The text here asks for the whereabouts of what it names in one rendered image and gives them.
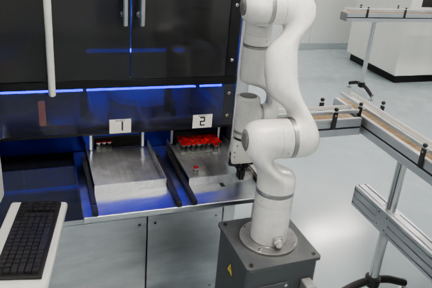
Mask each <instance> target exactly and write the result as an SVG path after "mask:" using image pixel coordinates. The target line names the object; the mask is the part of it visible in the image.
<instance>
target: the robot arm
mask: <svg viewBox="0 0 432 288"><path fill-rule="evenodd" d="M240 14H241V16H242V18H243V20H244V21H245V22H246V25H245V30H244V40H243V47H242V58H241V64H240V79H241V81H243V82H244V83H246V84H249V85H252V86H257V87H259V88H261V89H263V90H264V91H265V93H266V99H265V102H264V103H260V97H259V96H258V95H257V94H254V93H240V94H238V95H237V102H236V110H235V123H234V130H233V136H232V138H231V141H230V144H229V150H228V159H229V161H228V165H229V166H231V167H235V168H236V169H237V172H236V177H237V178H238V179H239V180H244V176H245V171H246V170H247V167H248V166H249V165H252V164H254V166H255V168H256V171H257V180H256V190H255V201H254V206H253V216H252V221H251V222H248V223H246V224H245V225H243V227H241V229H240V232H239V239H240V241H241V243H242V245H243V246H244V247H245V248H246V249H248V250H250V251H251V252H253V253H255V254H258V255H261V256H265V257H282V256H285V255H288V254H290V253H292V252H293V251H294V250H295V248H296V245H297V237H296V235H295V233H294V231H293V230H292V229H290V228H289V221H290V217H291V209H292V205H293V197H294V190H295V185H296V177H295V174H294V172H293V171H292V170H291V169H289V168H287V167H286V166H283V165H279V164H278V163H275V162H273V161H274V160H276V159H286V158H304V157H307V156H309V155H311V154H313V153H314V152H315V151H316V150H317V148H318V145H319V142H320V135H319V131H318V128H317V125H316V123H315V121H314V118H313V117H312V115H311V113H310V112H309V110H308V108H307V106H306V105H305V102H304V101H303V98H302V95H301V93H300V87H299V83H298V48H299V45H300V42H301V41H302V39H303V38H304V36H305V34H306V33H307V32H308V30H309V29H310V28H311V26H312V25H313V23H314V21H315V18H316V4H315V2H314V0H241V1H240ZM273 24H281V25H282V26H283V32H282V34H281V36H279V38H277V39H276V40H275V41H274V42H273V43H272V44H271V45H270V41H271V32H272V28H273ZM280 104H281V105H282V106H283V107H284V109H285V110H286V112H287V118H279V119H277V117H278V110H279V105H280ZM241 164H242V166H241Z"/></svg>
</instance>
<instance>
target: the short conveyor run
mask: <svg viewBox="0 0 432 288"><path fill-rule="evenodd" d="M324 101H325V99H324V98H321V102H320V103H319V107H308V110H309V112H310V113H311V115H312V117H313V118H314V121H315V123H316V125H317V128H318V131H319V137H320V138H324V137H333V136H349V135H359V132H360V129H361V123H362V118H361V117H358V116H356V115H355V114H353V113H359V109H351V108H352V105H332V106H324ZM333 109H334V110H333ZM339 109H341V110H339ZM324 110H329V111H324ZM278 112H279V113H278V117H277V119H279V118H287V112H286V110H285V109H279V110H278Z"/></svg>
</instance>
